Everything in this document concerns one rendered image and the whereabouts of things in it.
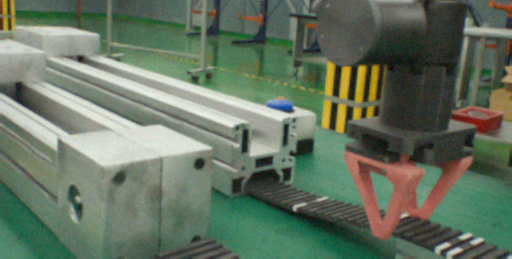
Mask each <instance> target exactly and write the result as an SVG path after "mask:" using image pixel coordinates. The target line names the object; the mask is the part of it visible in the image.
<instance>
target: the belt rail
mask: <svg viewBox="0 0 512 259"><path fill-rule="evenodd" d="M396 248H397V249H399V250H401V252H400V255H398V254H396V258H395V259H447V258H446V257H443V256H441V255H438V254H435V253H433V252H432V251H430V250H427V249H426V248H423V247H419V246H417V245H415V244H413V243H411V242H408V241H406V240H401V239H399V238H398V240H397V246H396Z"/></svg>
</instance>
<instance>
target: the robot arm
mask: <svg viewBox="0 0 512 259"><path fill-rule="evenodd" d="M468 5H469V3H467V2H465V0H316V2H314V3H313V5H312V9H313V12H314V13H315V16H316V18H317V28H316V29H317V39H318V42H319V46H320V50H321V51H322V53H323V54H324V56H325V57H326V59H327V60H328V61H330V62H331V63H333V64H335V65H336V66H339V67H351V66H386V70H385V76H384V83H383V90H382V97H381V103H380V109H379V116H378V117H372V118H366V119H354V120H349V121H347V128H346V137H348V138H351V139H353V140H357V141H352V142H348V143H346V147H345V155H344V159H345V161H346V165H347V167H348V169H349V171H350V172H351V174H352V178H353V180H354V182H355V184H356V186H357V188H358V192H359V194H360V195H361V198H362V199H363V202H364V208H365V210H366V214H367V216H368V219H369V222H370V225H371V231H372V233H373V235H375V236H377V237H378V238H380V239H384V240H387V239H389V237H390V235H391V234H392V233H393V231H394V228H395V227H396V225H397V223H398V222H399V220H400V217H401V216H402V214H403V212H404V211H405V212H406V214H410V215H411V217H415V216H417V217H420V218H421V220H422V219H429V218H430V215H431V213H433V212H434V210H435V209H436V207H437V205H438V204H439V203H440V202H441V201H442V198H443V197H444V196H445V195H446V194H447V193H448V191H449V190H450V189H451V187H452V186H454V183H455V182H456V181H458V179H459V178H460V176H461V175H462V174H463V173H464V172H465V170H466V169H467V167H468V166H469V165H470V164H471V163H472V153H473V149H472V148H470V147H464V142H465V140H469V141H472V142H474V141H475V136H476V130H477V126H476V125H471V124H467V123H463V122H459V121H456V120H452V119H451V118H450V116H451V110H452V99H453V94H454V88H455V83H456V77H457V72H458V64H459V61H460V50H461V44H462V38H463V33H464V27H465V22H466V16H467V11H468ZM387 149H388V150H389V151H388V150H387ZM416 163H421V164H423V165H428V166H434V167H437V168H440V169H442V174H441V175H440V178H439V180H437V182H436V184H435V186H434V187H433V189H432V191H430V193H429V196H428V197H427V198H426V200H425V202H423V205H422V207H421V208H420V209H419V208H418V207H417V197H416V187H417V186H418V185H419V183H420V181H421V179H422V176H423V174H424V169H422V168H417V167H416ZM370 172H374V173H377V174H379V175H381V176H384V177H386V178H387V181H390V182H392V184H393V185H394V189H393V191H392V197H391V200H390V203H389V206H388V208H387V212H386V215H385V217H384V218H383V220H381V217H380V213H379V210H378V205H377V202H376V198H375V190H374V187H373V183H372V179H371V175H370Z"/></svg>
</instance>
